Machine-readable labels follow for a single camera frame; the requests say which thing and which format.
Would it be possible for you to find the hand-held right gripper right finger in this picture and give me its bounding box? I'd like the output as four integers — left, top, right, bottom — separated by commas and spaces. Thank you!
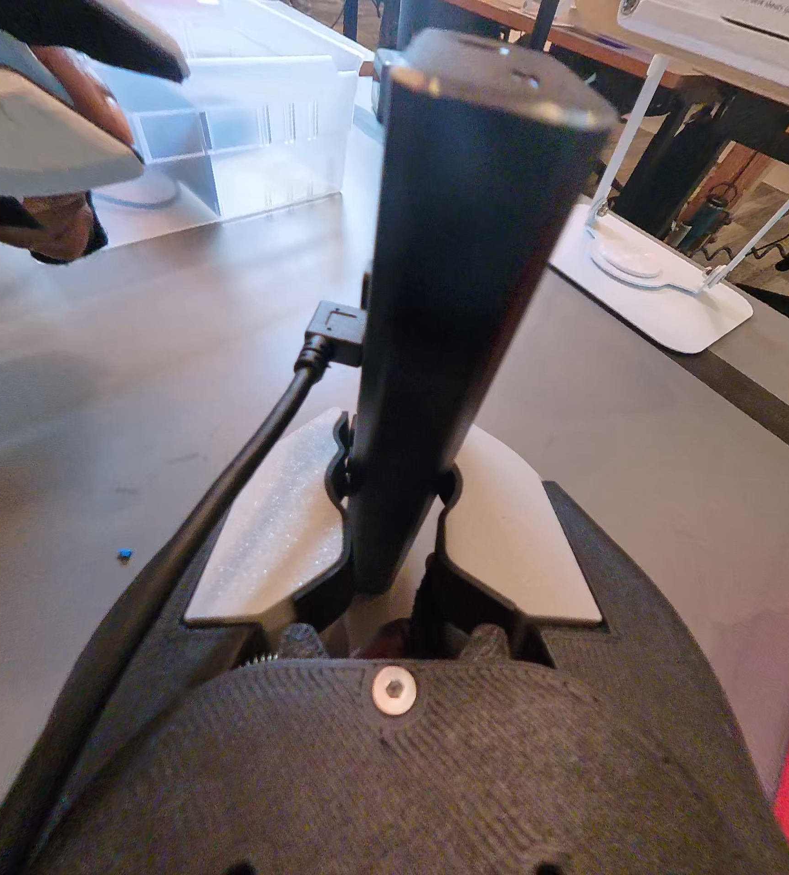
432, 424, 604, 645

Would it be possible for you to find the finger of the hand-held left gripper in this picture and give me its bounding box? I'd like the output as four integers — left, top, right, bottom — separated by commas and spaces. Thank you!
0, 0, 190, 84
0, 29, 146, 201

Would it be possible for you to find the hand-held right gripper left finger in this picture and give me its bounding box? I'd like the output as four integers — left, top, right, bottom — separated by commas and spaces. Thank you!
184, 407, 356, 634

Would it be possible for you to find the black usb cable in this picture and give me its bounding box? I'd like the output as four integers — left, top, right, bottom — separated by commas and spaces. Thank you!
22, 299, 369, 875

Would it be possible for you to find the black usb hub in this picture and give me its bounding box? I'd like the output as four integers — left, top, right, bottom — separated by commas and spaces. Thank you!
350, 27, 620, 596

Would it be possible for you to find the person's left hand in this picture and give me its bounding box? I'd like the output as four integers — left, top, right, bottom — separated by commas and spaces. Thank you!
0, 44, 149, 266

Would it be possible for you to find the clear plastic container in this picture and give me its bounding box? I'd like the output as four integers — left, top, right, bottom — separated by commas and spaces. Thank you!
90, 0, 376, 226

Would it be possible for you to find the black tape strip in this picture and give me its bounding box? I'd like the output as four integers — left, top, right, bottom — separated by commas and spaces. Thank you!
671, 349, 789, 477

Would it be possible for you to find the white document stand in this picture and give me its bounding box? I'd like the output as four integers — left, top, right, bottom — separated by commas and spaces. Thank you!
548, 0, 789, 356

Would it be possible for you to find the teal water bottle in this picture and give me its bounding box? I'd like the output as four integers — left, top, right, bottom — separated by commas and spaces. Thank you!
668, 181, 733, 252

